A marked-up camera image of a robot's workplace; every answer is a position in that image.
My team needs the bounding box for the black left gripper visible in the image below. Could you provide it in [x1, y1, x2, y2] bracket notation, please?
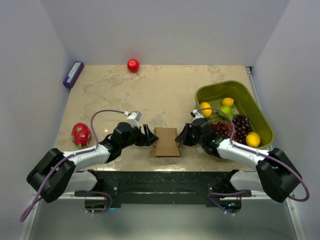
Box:
[120, 124, 158, 150]

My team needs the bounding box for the brown cardboard box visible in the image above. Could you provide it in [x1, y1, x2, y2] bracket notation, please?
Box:
[150, 127, 181, 157]

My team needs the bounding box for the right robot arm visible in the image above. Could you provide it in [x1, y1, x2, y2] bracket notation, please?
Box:
[175, 118, 302, 203]

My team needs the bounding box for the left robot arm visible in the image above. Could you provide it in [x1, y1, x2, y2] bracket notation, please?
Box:
[26, 122, 159, 203]

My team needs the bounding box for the purple white rectangular box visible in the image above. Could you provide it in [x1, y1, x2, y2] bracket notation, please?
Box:
[63, 61, 84, 89]

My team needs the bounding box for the orange in basket front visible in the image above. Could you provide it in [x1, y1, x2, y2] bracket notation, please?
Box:
[199, 102, 213, 118]

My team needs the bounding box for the orange in basket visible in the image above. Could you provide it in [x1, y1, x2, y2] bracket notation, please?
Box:
[245, 132, 261, 148]
[199, 102, 213, 118]
[221, 97, 235, 107]

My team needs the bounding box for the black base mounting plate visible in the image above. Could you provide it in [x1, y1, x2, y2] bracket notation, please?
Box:
[75, 170, 237, 209]

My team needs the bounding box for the green pear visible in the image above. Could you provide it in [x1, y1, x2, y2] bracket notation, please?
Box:
[218, 105, 234, 120]

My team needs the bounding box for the orange in basket back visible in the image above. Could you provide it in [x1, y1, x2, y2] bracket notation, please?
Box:
[221, 97, 235, 107]

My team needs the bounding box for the dark red grape bunch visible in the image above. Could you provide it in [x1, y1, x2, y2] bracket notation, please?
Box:
[209, 114, 252, 145]

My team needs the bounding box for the red dragon fruit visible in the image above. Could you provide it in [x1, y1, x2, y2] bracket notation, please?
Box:
[71, 122, 92, 150]

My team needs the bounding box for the olive green plastic basket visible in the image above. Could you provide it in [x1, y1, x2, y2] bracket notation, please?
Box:
[194, 80, 274, 149]

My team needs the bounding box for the red apple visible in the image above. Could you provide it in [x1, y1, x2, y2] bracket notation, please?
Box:
[127, 59, 140, 73]

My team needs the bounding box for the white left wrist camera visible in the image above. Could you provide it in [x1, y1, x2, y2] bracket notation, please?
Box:
[126, 111, 142, 129]

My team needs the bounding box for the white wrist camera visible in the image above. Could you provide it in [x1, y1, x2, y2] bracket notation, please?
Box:
[126, 111, 142, 129]
[190, 109, 208, 125]

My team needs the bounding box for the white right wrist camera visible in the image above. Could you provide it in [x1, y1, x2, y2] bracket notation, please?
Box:
[190, 109, 208, 125]

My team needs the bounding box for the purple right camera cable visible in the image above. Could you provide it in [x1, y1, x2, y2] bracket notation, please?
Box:
[196, 107, 310, 202]

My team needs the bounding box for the purple camera cable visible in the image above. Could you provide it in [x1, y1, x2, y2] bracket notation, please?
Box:
[19, 109, 131, 223]
[196, 107, 310, 202]

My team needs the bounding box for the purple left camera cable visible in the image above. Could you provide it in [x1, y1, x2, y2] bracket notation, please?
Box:
[19, 109, 131, 223]

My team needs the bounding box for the aluminium frame rail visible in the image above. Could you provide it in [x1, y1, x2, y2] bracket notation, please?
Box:
[32, 189, 297, 208]

